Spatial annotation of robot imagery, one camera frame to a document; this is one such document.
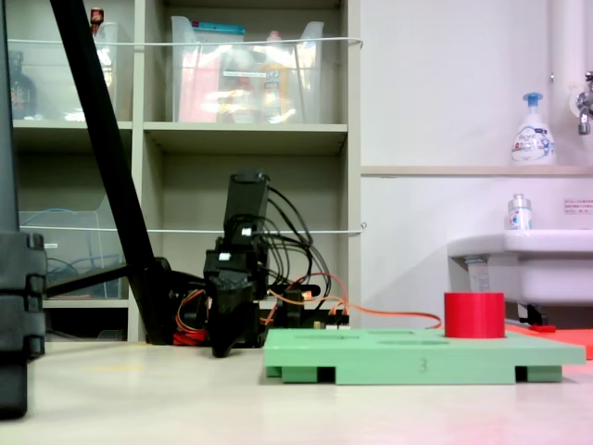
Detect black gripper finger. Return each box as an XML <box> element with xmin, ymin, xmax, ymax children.
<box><xmin>205</xmin><ymin>286</ymin><xmax>259</xmax><ymax>359</ymax></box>

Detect red cylinder block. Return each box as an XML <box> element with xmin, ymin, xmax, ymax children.
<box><xmin>443</xmin><ymin>291</ymin><xmax>507</xmax><ymax>339</ymax></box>

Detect beige shelf unit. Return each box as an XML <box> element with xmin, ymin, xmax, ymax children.
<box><xmin>4</xmin><ymin>0</ymin><xmax>363</xmax><ymax>343</ymax></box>

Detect clear bin with packages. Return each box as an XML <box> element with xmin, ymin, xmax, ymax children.
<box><xmin>170</xmin><ymin>15</ymin><xmax>325</xmax><ymax>125</ymax></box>

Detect green shape sorter board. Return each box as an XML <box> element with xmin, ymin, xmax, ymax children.
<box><xmin>263</xmin><ymin>327</ymin><xmax>587</xmax><ymax>387</ymax></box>

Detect notched black stack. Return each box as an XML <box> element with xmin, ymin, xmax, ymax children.
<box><xmin>0</xmin><ymin>231</ymin><xmax>48</xmax><ymax>421</ymax></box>

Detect clear plastic bin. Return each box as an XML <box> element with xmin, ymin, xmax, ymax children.
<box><xmin>6</xmin><ymin>20</ymin><xmax>120</xmax><ymax>122</ymax></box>

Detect dark glass bottle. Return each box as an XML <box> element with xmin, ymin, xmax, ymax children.
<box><xmin>7</xmin><ymin>49</ymin><xmax>38</xmax><ymax>121</ymax></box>

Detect small clear sanitizer bottle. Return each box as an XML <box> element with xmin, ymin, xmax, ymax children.
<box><xmin>504</xmin><ymin>193</ymin><xmax>534</xmax><ymax>232</ymax></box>

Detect white sink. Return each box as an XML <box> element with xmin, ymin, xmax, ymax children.
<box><xmin>446</xmin><ymin>228</ymin><xmax>593</xmax><ymax>325</ymax></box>

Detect white pump soap bottle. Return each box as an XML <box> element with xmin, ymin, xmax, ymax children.
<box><xmin>511</xmin><ymin>91</ymin><xmax>558</xmax><ymax>167</ymax></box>

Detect red flat mat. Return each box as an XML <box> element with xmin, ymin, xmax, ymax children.
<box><xmin>503</xmin><ymin>324</ymin><xmax>593</xmax><ymax>362</ymax></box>

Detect metal faucet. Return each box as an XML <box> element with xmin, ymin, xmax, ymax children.
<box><xmin>574</xmin><ymin>70</ymin><xmax>593</xmax><ymax>137</ymax></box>

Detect red and orange wire bundle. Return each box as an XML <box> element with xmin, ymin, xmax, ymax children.
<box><xmin>172</xmin><ymin>287</ymin><xmax>209</xmax><ymax>347</ymax></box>

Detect black arm wires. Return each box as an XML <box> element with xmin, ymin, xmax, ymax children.
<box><xmin>259</xmin><ymin>186</ymin><xmax>333</xmax><ymax>302</ymax></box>

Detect circuit board with wires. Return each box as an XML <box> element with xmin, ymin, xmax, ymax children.
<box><xmin>311</xmin><ymin>318</ymin><xmax>351</xmax><ymax>332</ymax></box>

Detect orange cable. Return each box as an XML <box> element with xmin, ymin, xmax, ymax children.
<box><xmin>261</xmin><ymin>271</ymin><xmax>444</xmax><ymax>331</ymax></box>

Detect clear bin with blue cable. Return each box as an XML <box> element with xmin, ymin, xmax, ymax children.
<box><xmin>18</xmin><ymin>194</ymin><xmax>130</xmax><ymax>300</ymax></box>

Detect beige wall ledge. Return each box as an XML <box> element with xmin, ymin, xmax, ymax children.
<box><xmin>360</xmin><ymin>165</ymin><xmax>593</xmax><ymax>178</ymax></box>

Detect dark upright post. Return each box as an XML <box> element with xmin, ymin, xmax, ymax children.
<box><xmin>0</xmin><ymin>0</ymin><xmax>21</xmax><ymax>234</ymax></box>

